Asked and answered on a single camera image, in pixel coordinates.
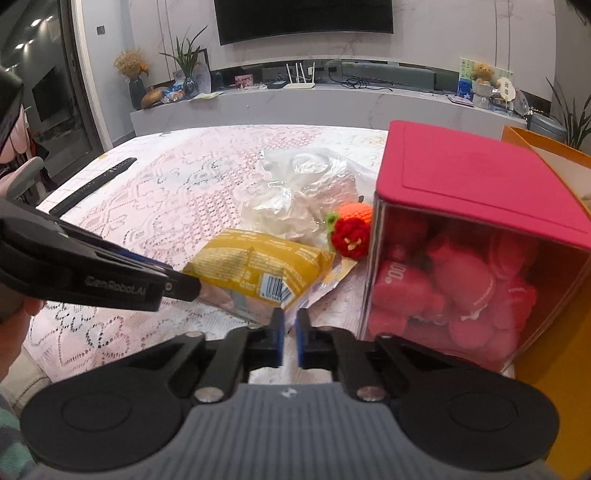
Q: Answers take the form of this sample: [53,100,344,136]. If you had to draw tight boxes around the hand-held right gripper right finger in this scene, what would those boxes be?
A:
[295,308,419,402]

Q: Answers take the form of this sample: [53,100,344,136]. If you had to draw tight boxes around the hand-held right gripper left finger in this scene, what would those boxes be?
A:
[152,308,286,402]

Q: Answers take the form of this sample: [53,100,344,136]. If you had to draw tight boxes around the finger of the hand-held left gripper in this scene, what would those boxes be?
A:
[64,226,175,278]
[159,270,203,304]

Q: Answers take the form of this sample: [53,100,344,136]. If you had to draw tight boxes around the yellow snack packet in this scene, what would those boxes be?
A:
[181,228,359,331]

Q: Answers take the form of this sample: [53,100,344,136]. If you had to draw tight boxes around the orange cardboard box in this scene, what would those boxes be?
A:
[501,124,591,419]

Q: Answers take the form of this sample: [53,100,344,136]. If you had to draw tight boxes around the person's left hand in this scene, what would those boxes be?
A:
[0,298,45,387]

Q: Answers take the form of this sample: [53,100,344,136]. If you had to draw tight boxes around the black remote control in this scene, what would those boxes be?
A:
[48,157,138,216]

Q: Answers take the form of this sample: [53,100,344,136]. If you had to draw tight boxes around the lemon print lace tablecloth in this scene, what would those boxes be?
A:
[23,124,516,385]

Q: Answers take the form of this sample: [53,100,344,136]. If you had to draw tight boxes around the grey office chair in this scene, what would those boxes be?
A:
[0,157,47,205]

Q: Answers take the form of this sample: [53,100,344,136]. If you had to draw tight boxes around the beige sofa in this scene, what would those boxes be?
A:
[4,353,52,398]

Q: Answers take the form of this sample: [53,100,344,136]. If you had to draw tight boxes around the red orange crocheted toy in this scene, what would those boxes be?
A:
[324,202,374,257]

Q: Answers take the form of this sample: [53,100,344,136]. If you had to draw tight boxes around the pink cloth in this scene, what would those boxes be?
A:
[0,115,34,163]

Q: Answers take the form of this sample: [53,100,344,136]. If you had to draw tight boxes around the clear plastic bag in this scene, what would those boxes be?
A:
[240,148,379,246]

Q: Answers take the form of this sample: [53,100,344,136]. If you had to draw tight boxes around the brown round ornament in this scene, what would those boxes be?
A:
[141,85,170,110]

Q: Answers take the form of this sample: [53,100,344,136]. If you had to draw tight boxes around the dark vase with dried flowers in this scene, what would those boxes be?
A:
[113,48,151,111]

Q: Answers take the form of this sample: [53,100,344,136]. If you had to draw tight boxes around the glass sliding door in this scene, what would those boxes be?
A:
[0,0,105,160]

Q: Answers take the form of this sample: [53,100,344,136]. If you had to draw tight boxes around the green plant in blue vase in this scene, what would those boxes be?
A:
[159,25,210,98]

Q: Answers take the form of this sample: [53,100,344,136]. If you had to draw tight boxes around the marble television console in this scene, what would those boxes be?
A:
[130,87,530,140]

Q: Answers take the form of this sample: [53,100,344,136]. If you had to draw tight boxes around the red box with clear window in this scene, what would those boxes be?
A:
[358,120,591,376]

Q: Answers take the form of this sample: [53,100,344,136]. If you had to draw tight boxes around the white wifi router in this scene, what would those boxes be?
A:
[283,61,317,90]

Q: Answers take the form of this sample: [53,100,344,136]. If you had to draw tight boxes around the black flat screen television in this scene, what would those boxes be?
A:
[213,0,394,46]

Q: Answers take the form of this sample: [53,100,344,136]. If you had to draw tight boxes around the green greeting card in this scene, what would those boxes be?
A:
[459,57,515,103]

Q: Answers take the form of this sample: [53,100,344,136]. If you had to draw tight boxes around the white round sign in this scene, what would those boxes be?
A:
[496,76,516,105]

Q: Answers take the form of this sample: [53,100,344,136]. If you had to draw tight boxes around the grey trash can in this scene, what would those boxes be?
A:
[526,111,568,144]

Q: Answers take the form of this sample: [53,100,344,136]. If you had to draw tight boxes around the long leaf potted plant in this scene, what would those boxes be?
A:
[545,76,591,151]

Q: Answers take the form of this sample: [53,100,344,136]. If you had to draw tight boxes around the black picture frame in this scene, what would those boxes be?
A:
[191,47,212,93]

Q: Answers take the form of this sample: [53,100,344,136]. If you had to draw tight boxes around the black cables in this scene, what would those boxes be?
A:
[339,76,393,91]

